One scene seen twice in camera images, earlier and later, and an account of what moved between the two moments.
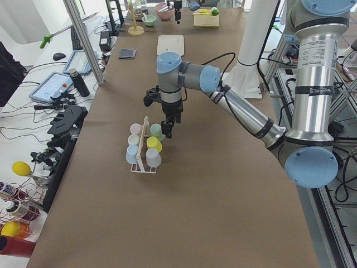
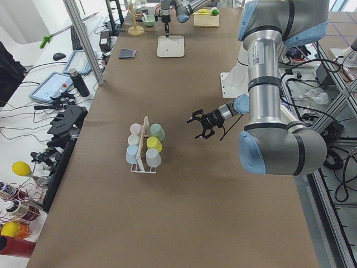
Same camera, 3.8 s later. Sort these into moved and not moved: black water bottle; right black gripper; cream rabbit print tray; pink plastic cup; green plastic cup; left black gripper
Moved: right black gripper; left black gripper
Not moved: green plastic cup; cream rabbit print tray; pink plastic cup; black water bottle
